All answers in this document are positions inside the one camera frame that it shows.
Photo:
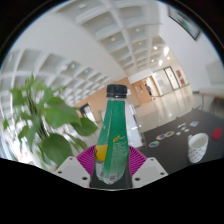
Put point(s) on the long white bench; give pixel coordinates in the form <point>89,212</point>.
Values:
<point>213,91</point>

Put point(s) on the green leafy potted plant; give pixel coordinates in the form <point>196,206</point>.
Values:
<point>56,146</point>

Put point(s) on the green plastic drink bottle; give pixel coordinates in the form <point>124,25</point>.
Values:
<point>113,133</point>

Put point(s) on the small white sticker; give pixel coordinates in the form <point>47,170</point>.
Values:
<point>186,130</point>
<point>178,133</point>
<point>181,125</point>

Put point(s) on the framed landscape picture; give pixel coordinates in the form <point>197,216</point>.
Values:
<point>185,21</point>

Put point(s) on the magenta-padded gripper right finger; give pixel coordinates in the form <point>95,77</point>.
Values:
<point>138,161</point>

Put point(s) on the round colourful sticker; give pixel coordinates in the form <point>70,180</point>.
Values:
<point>169,133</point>
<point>154,144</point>
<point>160,136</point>

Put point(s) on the glass double door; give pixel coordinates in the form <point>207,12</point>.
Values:
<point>166,81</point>

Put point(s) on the recessed ceiling lights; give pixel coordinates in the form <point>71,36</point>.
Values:
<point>112,39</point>

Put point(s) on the blue rectangular card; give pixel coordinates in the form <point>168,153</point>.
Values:
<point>194,123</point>

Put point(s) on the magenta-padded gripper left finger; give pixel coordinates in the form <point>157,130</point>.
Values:
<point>85,160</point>

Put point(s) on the white dotted mug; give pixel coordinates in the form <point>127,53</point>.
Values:
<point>198,151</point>

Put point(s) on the person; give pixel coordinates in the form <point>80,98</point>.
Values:
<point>148,90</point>

